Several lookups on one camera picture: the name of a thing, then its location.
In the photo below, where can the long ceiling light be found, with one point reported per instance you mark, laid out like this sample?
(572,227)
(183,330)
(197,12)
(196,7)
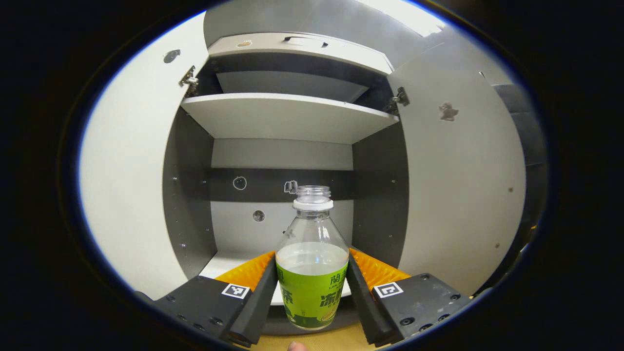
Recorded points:
(404,14)

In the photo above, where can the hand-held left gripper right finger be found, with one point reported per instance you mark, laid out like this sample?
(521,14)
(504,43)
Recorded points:
(365,307)

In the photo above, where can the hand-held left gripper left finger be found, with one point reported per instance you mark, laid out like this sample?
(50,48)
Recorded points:
(253,307)

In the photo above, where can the green label plastic bottle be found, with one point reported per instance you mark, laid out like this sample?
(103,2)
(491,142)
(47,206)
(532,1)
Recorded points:
(312,287)

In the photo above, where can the grey and white cabinet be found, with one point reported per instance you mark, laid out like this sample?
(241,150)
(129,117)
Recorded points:
(190,195)

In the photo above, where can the white cabinet door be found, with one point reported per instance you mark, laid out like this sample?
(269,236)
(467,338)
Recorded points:
(463,185)
(131,170)

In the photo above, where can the white cabinet shelf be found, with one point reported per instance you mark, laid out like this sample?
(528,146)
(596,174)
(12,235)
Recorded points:
(282,117)

